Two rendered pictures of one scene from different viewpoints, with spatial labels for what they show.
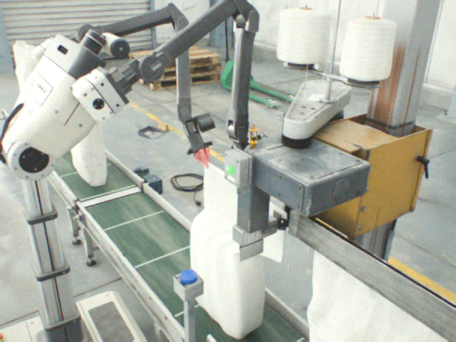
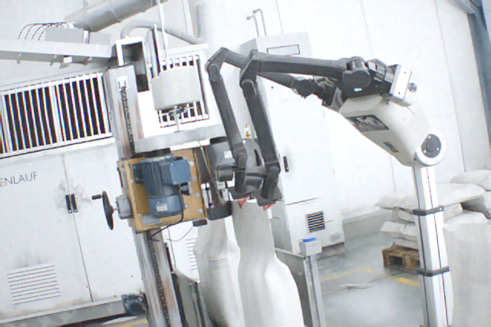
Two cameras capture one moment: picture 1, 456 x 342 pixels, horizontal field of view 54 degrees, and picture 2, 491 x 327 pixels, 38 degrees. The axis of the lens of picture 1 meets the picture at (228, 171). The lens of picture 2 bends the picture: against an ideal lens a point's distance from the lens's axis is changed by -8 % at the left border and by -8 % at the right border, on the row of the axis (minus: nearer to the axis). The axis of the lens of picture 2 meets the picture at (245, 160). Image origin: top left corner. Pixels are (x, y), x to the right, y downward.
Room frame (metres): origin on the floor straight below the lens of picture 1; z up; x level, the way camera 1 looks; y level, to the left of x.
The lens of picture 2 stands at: (4.52, 0.99, 1.42)
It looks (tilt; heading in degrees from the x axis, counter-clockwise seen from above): 3 degrees down; 198
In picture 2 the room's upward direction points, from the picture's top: 10 degrees counter-clockwise
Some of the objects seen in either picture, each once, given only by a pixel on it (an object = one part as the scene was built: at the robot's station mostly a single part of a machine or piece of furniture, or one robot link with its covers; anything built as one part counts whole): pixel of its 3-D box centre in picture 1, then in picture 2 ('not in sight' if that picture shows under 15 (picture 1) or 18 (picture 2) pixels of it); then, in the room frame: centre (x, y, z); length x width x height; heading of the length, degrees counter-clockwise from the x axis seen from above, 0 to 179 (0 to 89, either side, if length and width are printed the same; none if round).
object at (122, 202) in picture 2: not in sight; (122, 206); (1.51, -0.61, 1.14); 0.11 x 0.06 x 0.11; 36
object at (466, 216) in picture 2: not in sight; (445, 225); (-1.52, 0.58, 0.32); 0.66 x 0.43 x 0.15; 128
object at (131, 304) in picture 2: not in sight; (134, 302); (0.12, -1.41, 0.35); 0.30 x 0.15 x 0.15; 36
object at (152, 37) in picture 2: not in sight; (156, 60); (-0.50, -1.20, 1.95); 0.30 x 0.01 x 0.48; 36
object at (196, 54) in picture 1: (174, 58); not in sight; (7.16, 0.89, 0.36); 1.20 x 0.82 x 0.14; 122
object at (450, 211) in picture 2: not in sight; (426, 210); (-1.67, 0.42, 0.44); 0.66 x 0.42 x 0.14; 30
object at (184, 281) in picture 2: not in sight; (179, 302); (0.95, -0.69, 0.54); 1.05 x 0.02 x 0.41; 36
